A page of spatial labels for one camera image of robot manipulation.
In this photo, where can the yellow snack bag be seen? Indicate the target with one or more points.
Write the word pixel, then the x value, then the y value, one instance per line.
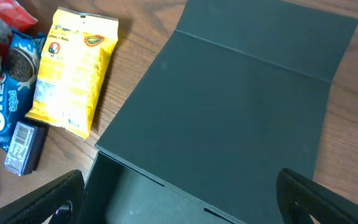
pixel 72 69

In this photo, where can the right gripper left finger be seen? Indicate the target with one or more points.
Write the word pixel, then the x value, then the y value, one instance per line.
pixel 59 201

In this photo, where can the small blue gum pack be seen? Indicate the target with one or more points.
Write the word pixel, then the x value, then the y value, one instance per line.
pixel 26 147

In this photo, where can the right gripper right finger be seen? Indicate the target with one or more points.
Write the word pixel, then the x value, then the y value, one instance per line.
pixel 302 200

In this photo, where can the black box container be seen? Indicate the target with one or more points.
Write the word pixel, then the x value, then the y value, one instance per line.
pixel 238 92

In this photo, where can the blue Oreo pack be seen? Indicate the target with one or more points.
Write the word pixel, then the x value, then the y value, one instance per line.
pixel 19 74

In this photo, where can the red snack bag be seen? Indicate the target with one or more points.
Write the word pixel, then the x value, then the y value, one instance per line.
pixel 12 17

